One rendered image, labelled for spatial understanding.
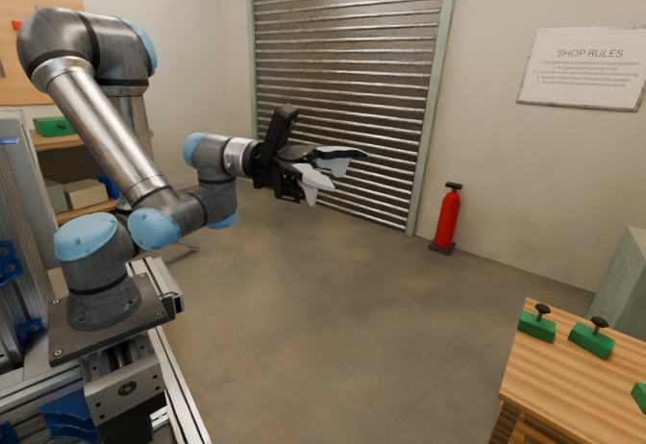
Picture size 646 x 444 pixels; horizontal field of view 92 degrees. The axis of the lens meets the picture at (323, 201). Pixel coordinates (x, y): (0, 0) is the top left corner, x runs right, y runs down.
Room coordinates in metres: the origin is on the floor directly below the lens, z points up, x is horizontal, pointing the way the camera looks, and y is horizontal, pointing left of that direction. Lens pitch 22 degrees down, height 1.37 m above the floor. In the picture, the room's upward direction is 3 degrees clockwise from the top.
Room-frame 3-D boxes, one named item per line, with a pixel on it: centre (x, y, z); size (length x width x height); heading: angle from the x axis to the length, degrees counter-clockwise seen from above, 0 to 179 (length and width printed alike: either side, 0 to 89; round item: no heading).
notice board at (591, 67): (2.16, -1.59, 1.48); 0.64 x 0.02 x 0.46; 55
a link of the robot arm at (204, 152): (0.62, 0.22, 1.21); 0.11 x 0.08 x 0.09; 66
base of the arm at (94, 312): (0.60, 0.52, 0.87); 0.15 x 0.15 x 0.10
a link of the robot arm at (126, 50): (0.73, 0.46, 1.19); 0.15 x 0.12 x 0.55; 156
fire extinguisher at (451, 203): (2.42, -1.06, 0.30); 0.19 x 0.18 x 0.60; 145
